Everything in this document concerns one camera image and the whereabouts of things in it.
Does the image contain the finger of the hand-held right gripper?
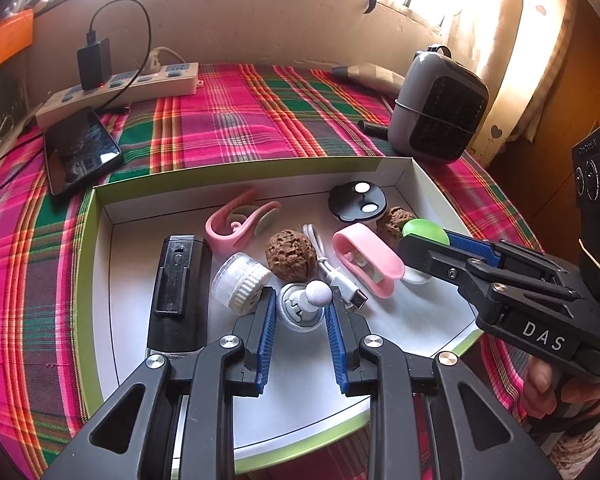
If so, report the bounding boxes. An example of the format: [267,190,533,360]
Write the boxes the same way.
[447,231,568,283]
[397,237,588,318]

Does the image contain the white power strip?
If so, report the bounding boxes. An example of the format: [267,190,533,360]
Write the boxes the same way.
[35,62,203,128]

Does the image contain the heart print curtain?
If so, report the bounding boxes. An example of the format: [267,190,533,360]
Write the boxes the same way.
[447,0,581,168]

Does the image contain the person's right forearm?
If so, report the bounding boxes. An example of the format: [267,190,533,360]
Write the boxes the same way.
[527,400,600,480]

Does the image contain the white usb cable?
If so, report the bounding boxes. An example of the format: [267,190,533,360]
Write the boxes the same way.
[302,223,370,311]

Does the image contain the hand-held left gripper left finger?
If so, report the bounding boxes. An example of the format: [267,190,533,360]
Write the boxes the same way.
[42,286,279,480]

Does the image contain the black rectangular device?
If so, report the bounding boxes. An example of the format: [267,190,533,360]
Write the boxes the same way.
[145,235,214,358]

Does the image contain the black smartphone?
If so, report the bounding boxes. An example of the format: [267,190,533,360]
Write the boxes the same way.
[43,106,125,197]

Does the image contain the green white cardboard box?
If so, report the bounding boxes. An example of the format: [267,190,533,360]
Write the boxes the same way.
[80,156,481,473]

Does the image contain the black pen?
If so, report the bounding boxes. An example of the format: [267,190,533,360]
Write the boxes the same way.
[357,119,393,137]

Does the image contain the black charger cable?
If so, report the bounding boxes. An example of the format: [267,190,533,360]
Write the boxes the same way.
[87,0,153,113]

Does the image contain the black round gadget white dots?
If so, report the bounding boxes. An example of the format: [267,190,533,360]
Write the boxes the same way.
[328,181,387,223]

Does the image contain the black charger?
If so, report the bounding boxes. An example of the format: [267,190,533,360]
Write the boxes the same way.
[76,30,113,91]

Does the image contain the orange tray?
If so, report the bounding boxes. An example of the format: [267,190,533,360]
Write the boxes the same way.
[0,8,35,81]

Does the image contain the plaid cloth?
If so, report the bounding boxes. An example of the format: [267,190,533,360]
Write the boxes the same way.
[0,62,541,478]

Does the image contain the brown walnut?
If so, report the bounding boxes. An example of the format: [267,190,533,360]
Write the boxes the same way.
[376,206,417,251]
[265,229,315,278]

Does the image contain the white plug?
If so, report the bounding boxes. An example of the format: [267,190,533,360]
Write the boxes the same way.
[142,46,186,73]

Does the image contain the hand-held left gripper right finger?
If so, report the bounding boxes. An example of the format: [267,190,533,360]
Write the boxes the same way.
[324,287,563,480]

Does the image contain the pink plastic clip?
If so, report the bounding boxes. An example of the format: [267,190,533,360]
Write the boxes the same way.
[205,186,283,255]

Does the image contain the white round knob gadget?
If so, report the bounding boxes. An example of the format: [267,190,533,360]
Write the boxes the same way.
[276,280,328,333]

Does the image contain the pink oval cable winder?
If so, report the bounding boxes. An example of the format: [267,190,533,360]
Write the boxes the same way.
[331,223,406,298]

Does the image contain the green domed round gadget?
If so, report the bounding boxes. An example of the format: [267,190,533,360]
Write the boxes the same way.
[400,218,450,287]

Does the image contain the grey fan heater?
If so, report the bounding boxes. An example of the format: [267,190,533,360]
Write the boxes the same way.
[387,45,490,163]

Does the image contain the person's right hand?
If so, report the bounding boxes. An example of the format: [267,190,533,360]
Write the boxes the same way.
[522,357,600,418]

